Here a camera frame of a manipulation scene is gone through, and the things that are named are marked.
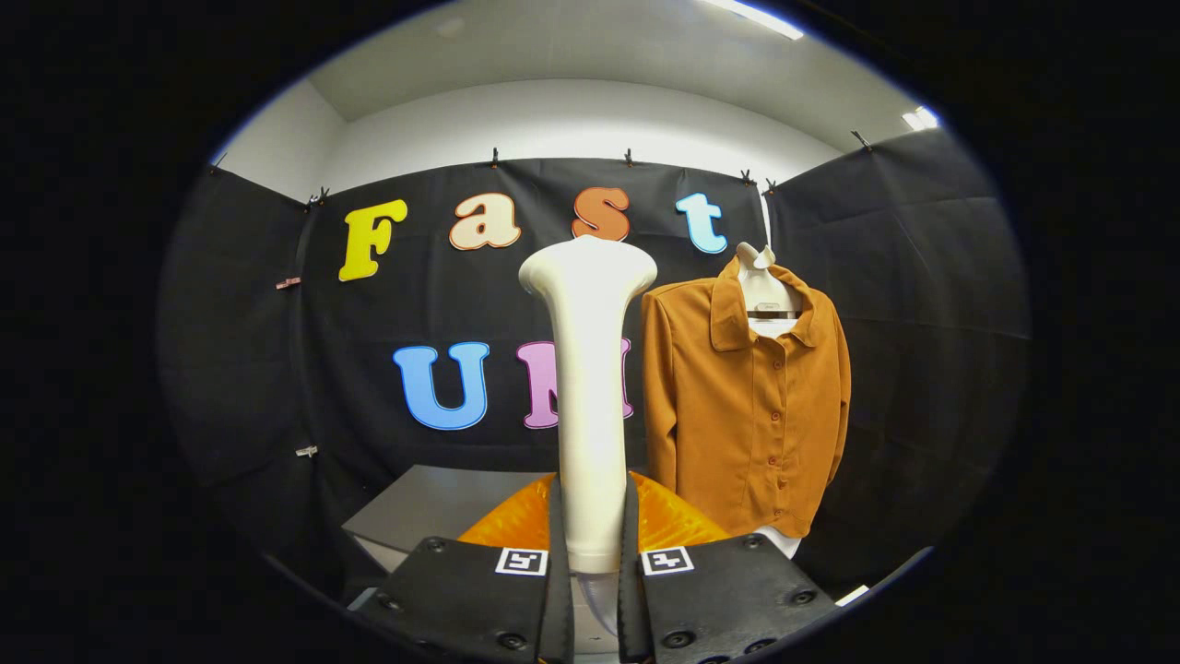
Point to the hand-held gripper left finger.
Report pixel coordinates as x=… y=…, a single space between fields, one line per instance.
x=461 y=599

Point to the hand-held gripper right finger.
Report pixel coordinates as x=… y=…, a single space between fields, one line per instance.
x=728 y=599

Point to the orange button-up shirt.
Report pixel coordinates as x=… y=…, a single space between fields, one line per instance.
x=719 y=415

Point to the white clothes hanger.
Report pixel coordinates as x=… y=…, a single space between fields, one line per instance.
x=761 y=286

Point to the grey drawer cabinet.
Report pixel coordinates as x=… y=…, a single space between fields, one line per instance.
x=433 y=507

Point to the black backdrop cloth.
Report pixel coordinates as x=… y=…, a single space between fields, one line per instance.
x=922 y=323

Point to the ceiling light panel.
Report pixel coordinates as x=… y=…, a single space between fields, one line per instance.
x=756 y=18
x=920 y=118

